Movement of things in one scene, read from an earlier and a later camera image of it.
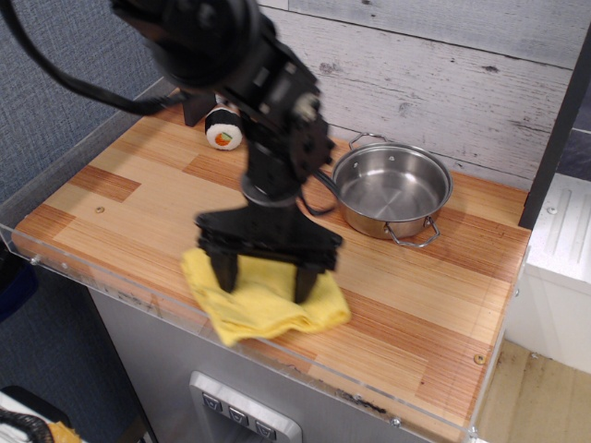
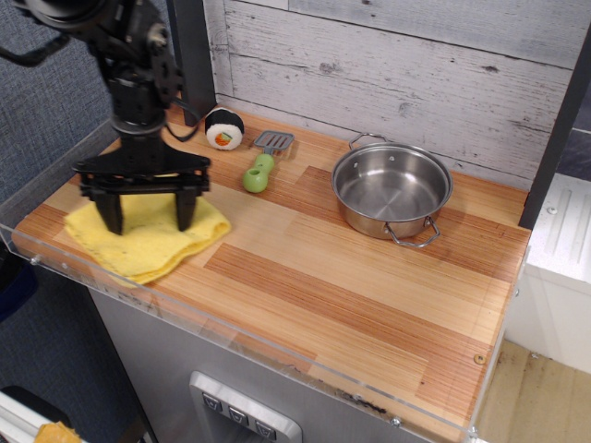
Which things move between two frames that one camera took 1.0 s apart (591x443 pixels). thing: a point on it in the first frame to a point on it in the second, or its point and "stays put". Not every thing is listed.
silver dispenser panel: [225, 415] stays put
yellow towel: [264, 295] to [150, 238]
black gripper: [284, 233] to [142, 165]
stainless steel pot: [391, 188] stays put
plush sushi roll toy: [223, 128] stays put
